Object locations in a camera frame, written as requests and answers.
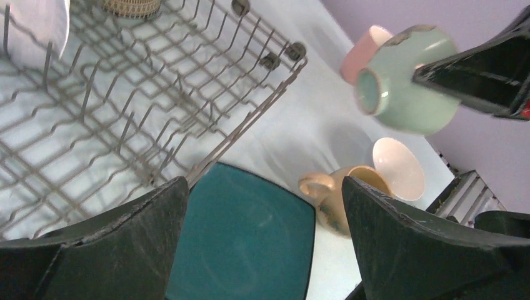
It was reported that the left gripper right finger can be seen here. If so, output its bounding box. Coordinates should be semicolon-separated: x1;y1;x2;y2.
342;177;529;299

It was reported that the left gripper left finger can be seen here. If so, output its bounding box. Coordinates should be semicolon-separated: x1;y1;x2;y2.
1;177;189;299

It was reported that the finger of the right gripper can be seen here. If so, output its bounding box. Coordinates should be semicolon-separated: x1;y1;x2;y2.
412;7;529;121

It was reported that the tan ceramic mug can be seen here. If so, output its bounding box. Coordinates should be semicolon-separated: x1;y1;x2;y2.
298;166;393;239

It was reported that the green ceramic bowl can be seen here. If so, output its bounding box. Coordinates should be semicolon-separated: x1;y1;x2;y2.
355;24;461;136

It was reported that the pink mug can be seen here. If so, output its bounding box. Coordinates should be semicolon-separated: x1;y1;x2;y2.
340;25;393;85

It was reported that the white ruffled plate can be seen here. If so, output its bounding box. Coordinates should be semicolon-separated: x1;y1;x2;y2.
1;0;71;69

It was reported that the brown speckled bowl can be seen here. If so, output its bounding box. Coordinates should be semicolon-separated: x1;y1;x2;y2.
98;0;162;18

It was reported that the white ceramic bowl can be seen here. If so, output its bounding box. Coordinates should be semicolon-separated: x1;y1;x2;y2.
372;137;426;202

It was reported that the teal square plate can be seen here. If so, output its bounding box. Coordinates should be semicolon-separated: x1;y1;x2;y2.
166;162;316;299

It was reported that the grey wire dish rack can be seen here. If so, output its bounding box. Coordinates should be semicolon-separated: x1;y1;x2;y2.
1;1;308;241

